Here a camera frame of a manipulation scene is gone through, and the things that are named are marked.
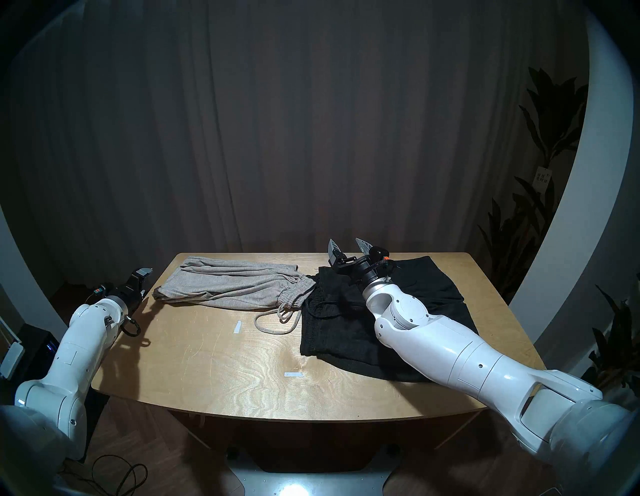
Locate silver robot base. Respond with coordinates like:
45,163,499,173
240,470,396,496

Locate tall dark leafy plant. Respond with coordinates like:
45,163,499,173
477,66,590,303

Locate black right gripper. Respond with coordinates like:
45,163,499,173
327,237,391,287

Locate black drawstring pants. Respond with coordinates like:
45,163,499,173
299,256,480,383

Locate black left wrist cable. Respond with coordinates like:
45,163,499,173
120,315,151,347

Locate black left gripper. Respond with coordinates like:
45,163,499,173
102,267,152,308

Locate black floor cable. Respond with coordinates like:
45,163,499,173
60,454,149,496

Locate small white box device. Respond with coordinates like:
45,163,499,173
0,340,25,380

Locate black computer tower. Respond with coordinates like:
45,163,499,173
12,324,108,463

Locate grey drawstring pants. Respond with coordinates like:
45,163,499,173
152,256,317,335

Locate brown pleated curtain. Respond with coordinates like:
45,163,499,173
0,0,591,301

